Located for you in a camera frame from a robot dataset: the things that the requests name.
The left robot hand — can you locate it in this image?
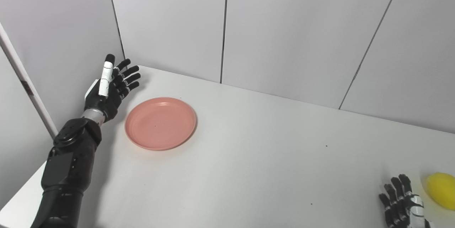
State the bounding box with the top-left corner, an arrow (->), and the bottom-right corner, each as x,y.
84,54 -> 141,123

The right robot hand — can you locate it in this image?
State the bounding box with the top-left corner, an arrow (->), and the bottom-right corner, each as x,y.
379,174 -> 432,228

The yellow lemon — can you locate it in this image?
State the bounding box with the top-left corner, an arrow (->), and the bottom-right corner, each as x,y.
426,172 -> 455,210

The pink plate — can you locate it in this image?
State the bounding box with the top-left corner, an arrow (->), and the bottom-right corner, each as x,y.
124,97 -> 197,151

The white corner post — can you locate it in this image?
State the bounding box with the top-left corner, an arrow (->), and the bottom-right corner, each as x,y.
0,22 -> 59,139

